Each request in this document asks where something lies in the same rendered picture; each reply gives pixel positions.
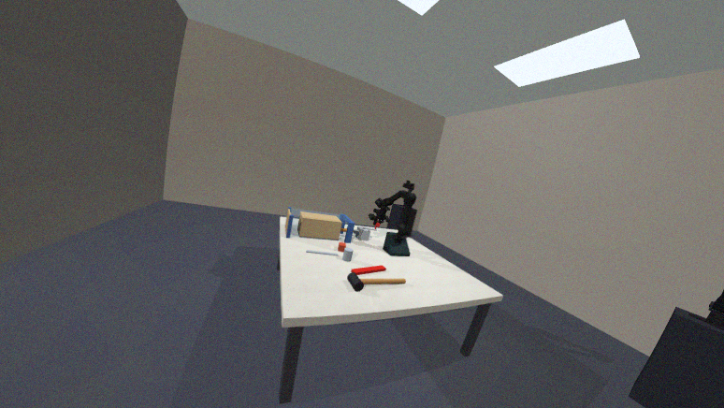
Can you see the hammer with wooden handle and black head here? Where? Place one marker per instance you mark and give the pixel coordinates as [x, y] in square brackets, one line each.
[358, 284]

